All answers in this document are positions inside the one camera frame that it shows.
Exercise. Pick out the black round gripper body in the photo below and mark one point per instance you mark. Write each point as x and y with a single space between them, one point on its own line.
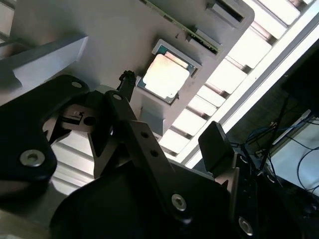
112 211

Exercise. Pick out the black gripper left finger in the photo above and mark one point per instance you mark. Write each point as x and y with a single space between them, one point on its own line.
25 129

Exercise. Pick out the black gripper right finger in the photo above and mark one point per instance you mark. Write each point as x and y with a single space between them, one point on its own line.
216 147

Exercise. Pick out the silver topped CPU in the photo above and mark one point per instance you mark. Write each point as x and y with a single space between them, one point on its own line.
164 77

